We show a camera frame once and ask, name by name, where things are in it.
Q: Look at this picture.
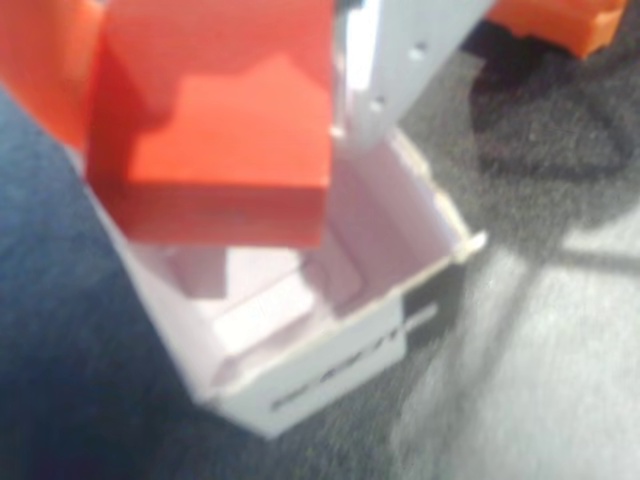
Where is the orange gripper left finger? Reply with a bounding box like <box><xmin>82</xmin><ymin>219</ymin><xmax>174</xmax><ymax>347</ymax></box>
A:
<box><xmin>0</xmin><ymin>0</ymin><xmax>109</xmax><ymax>151</ymax></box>

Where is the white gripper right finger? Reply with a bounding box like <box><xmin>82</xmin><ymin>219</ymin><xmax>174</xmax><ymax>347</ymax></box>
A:
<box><xmin>332</xmin><ymin>0</ymin><xmax>496</xmax><ymax>151</ymax></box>

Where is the red cube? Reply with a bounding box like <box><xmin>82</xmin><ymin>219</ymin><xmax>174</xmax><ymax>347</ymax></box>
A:
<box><xmin>84</xmin><ymin>0</ymin><xmax>335</xmax><ymax>250</ymax></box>

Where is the white cardboard box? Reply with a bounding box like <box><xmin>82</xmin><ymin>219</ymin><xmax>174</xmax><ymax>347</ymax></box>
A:
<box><xmin>69</xmin><ymin>124</ymin><xmax>489</xmax><ymax>441</ymax></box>

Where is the black table mat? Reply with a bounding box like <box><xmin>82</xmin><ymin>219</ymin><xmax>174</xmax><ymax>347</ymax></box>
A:
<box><xmin>0</xmin><ymin>0</ymin><xmax>640</xmax><ymax>480</ymax></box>

